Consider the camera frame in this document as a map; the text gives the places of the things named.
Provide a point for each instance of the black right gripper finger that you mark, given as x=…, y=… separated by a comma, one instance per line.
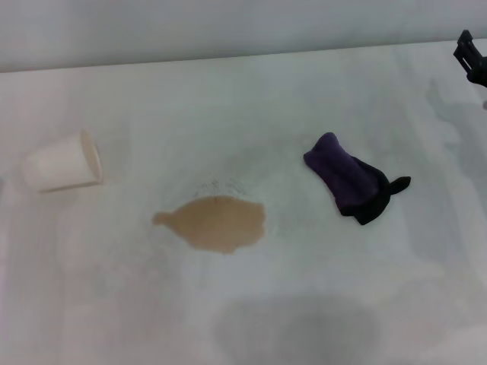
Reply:
x=466, y=51

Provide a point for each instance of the purple and black rag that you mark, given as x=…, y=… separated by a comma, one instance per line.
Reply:
x=342, y=171

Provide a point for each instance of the brown water stain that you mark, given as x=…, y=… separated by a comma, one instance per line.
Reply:
x=217, y=224

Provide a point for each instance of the white paper cup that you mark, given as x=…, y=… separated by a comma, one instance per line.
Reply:
x=57, y=163

